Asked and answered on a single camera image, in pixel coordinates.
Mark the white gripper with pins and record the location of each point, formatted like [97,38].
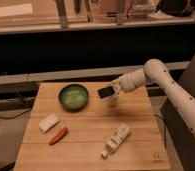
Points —
[125,85]

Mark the black eraser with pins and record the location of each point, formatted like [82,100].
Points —
[106,92]

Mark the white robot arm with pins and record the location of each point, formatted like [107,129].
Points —
[155,71]

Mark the green ceramic bowl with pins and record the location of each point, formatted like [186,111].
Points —
[73,97]

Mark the white tube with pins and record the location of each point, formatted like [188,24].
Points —
[115,140]

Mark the orange carrot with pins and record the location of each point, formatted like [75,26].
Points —
[63,132]

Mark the white paper sheet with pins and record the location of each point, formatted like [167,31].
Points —
[14,10]

